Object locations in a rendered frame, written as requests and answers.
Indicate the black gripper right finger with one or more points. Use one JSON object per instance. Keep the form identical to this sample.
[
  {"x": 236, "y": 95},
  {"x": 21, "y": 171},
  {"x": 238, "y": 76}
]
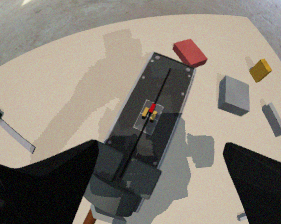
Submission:
[{"x": 257, "y": 179}]

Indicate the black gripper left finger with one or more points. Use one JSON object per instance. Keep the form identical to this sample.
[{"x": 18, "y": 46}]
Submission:
[{"x": 50, "y": 190}]

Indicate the red rectangular block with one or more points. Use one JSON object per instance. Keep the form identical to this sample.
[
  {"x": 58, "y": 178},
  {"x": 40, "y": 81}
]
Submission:
[{"x": 189, "y": 53}]

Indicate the yellow rectangular block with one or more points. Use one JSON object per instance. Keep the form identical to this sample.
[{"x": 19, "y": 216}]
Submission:
[{"x": 260, "y": 70}]

